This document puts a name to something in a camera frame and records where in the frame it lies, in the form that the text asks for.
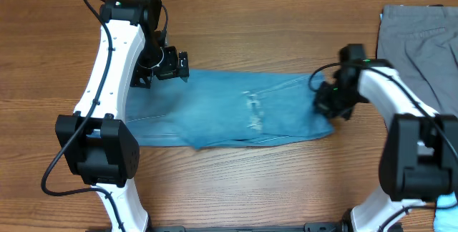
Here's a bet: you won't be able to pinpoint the blue denim jeans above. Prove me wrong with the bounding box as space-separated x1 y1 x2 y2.
126 69 334 149

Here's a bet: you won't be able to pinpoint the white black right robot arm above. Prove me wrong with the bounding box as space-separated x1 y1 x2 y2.
304 44 457 232

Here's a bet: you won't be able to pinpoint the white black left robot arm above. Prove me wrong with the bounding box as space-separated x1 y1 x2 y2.
41 0 189 231

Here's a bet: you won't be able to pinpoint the grey trousers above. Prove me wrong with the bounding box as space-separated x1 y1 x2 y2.
376 5 457 115

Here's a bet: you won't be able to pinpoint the light blue garment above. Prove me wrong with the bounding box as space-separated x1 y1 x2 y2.
434 193 458 232

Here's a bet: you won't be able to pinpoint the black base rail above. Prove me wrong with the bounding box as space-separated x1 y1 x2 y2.
85 221 405 232

